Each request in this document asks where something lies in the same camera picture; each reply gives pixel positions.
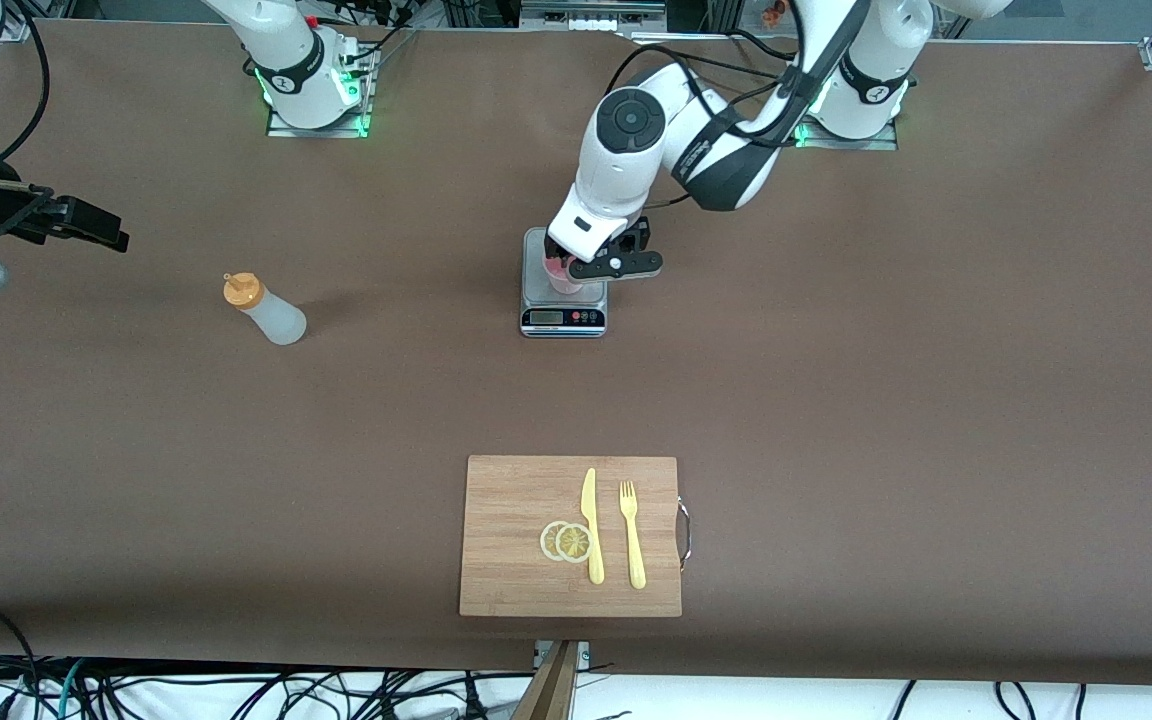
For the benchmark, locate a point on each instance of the pink plastic cup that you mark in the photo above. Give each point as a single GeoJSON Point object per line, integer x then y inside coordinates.
{"type": "Point", "coordinates": [564, 284]}

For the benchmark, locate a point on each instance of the translucent orange-capped sauce bottle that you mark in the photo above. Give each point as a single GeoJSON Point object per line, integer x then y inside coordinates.
{"type": "Point", "coordinates": [276, 318]}

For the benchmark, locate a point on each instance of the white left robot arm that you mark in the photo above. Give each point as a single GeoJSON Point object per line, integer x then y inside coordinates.
{"type": "Point", "coordinates": [626, 160]}

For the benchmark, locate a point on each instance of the silver digital kitchen scale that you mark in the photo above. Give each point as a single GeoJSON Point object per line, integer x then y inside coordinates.
{"type": "Point", "coordinates": [561, 318]}

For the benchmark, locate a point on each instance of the grey power strip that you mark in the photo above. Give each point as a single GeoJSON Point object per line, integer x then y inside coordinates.
{"type": "Point", "coordinates": [636, 10]}

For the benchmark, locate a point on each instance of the yellow plastic knife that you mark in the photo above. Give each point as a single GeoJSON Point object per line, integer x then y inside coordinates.
{"type": "Point", "coordinates": [592, 530]}

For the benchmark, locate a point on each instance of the yellow plastic fork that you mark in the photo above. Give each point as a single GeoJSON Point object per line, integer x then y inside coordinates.
{"type": "Point", "coordinates": [634, 545]}

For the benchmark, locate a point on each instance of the brown table cover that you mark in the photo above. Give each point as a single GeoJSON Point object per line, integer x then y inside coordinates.
{"type": "Point", "coordinates": [236, 500]}

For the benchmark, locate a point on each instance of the yellow lemon slice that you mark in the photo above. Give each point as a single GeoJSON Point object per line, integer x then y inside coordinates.
{"type": "Point", "coordinates": [547, 541]}
{"type": "Point", "coordinates": [573, 543]}

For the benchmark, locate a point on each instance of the wooden cutting board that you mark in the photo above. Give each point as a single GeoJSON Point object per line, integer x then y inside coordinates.
{"type": "Point", "coordinates": [506, 540]}

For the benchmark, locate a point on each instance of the aluminium frame corner bracket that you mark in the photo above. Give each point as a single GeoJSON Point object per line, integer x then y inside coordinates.
{"type": "Point", "coordinates": [18, 30]}

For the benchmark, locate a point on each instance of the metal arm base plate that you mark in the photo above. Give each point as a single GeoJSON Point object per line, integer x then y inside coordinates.
{"type": "Point", "coordinates": [321, 132]}
{"type": "Point", "coordinates": [856, 143]}

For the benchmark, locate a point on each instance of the small metal bracket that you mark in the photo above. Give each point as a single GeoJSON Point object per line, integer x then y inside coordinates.
{"type": "Point", "coordinates": [583, 652]}

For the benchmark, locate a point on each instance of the wooden post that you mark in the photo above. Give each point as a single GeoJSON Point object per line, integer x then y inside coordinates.
{"type": "Point", "coordinates": [551, 690]}

